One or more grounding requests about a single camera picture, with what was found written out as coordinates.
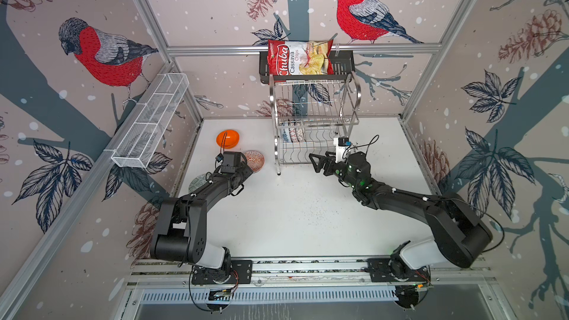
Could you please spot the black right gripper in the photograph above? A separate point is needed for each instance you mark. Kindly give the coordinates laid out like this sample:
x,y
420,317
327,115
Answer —
x,y
323,163

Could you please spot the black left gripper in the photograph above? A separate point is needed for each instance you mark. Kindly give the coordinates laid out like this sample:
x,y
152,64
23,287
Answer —
x,y
244,168

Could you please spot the red patterned ceramic bowl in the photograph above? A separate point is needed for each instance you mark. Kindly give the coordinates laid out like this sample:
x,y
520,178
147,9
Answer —
x,y
255,160

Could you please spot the white brown patterned bowl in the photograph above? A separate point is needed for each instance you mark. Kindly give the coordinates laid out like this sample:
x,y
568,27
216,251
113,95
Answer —
x,y
300,134

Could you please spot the blue geometric upturned bowl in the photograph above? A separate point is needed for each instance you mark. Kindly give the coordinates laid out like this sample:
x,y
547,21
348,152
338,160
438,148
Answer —
x,y
293,135

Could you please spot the blue floral ceramic bowl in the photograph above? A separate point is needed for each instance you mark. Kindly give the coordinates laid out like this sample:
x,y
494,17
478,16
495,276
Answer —
x,y
284,133

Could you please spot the stainless steel dish rack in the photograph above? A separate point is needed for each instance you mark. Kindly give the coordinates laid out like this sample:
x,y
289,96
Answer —
x,y
325,106

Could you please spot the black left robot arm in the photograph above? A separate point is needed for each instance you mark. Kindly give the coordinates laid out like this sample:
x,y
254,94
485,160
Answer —
x,y
180,232

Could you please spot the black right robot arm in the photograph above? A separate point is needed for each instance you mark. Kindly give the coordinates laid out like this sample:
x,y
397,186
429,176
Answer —
x,y
459,235

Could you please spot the orange plastic bowl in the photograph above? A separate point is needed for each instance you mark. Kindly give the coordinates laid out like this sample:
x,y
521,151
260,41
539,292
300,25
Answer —
x,y
228,139

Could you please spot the green patterned ceramic bowl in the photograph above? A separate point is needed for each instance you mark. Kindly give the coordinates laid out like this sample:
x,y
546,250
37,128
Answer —
x,y
198,182

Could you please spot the red cassava chips bag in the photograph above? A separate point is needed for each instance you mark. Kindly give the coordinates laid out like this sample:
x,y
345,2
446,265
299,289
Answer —
x,y
299,58

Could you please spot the white wire mesh shelf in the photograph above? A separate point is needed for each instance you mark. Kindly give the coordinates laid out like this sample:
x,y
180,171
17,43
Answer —
x,y
144,135

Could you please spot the black wall basket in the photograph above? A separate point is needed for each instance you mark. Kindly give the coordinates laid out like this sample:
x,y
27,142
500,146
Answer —
x,y
341,64

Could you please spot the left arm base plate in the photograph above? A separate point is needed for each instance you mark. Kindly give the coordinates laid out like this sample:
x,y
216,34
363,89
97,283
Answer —
x,y
237,272

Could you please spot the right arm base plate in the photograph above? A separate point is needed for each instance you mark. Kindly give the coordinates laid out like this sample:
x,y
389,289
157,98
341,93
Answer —
x,y
384,270

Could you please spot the aluminium mounting rail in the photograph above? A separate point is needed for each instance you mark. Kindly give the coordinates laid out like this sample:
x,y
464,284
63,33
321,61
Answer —
x,y
305,271

